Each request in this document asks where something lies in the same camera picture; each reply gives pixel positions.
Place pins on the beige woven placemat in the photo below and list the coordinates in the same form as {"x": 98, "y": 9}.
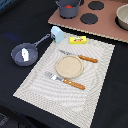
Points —
{"x": 69, "y": 103}

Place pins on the cream bowl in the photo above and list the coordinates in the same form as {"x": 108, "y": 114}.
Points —
{"x": 122, "y": 14}

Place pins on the brown stove board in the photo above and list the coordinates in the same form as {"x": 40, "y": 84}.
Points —
{"x": 104, "y": 27}

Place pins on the yellow butter box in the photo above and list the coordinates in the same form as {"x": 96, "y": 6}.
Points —
{"x": 78, "y": 40}

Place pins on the fork with wooden handle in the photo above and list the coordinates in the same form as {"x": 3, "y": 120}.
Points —
{"x": 66, "y": 81}

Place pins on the round wooden plate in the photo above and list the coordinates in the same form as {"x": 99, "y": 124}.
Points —
{"x": 69, "y": 66}

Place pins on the light blue cup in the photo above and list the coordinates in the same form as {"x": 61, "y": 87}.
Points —
{"x": 57, "y": 34}

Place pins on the white salt shaker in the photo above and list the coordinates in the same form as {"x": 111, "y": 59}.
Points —
{"x": 25, "y": 54}

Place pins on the grey saucepan with handle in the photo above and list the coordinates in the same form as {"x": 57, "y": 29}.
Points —
{"x": 16, "y": 53}

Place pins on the black stove burner front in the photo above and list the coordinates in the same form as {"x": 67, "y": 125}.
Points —
{"x": 89, "y": 18}

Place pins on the black stove burner rear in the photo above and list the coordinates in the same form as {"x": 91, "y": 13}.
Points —
{"x": 96, "y": 5}

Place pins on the tall grey pot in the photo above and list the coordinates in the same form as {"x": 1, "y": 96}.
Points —
{"x": 68, "y": 12}

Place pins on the knife with wooden handle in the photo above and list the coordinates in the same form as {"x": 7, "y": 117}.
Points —
{"x": 80, "y": 56}

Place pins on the black stove burner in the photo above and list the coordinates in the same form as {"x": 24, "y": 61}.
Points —
{"x": 96, "y": 5}
{"x": 89, "y": 18}

